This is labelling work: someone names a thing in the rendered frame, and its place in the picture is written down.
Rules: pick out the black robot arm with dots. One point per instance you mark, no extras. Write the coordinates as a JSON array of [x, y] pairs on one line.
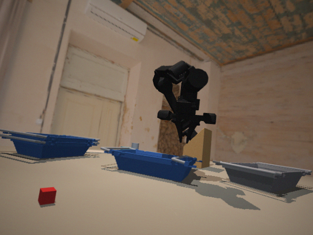
[[193, 80]]

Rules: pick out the small red block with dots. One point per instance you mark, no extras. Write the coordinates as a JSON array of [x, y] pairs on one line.
[[47, 195]]

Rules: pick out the grey cylinder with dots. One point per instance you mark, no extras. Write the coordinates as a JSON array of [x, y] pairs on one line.
[[135, 145]]

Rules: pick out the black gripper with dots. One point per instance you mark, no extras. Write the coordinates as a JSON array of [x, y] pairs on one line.
[[208, 118]]

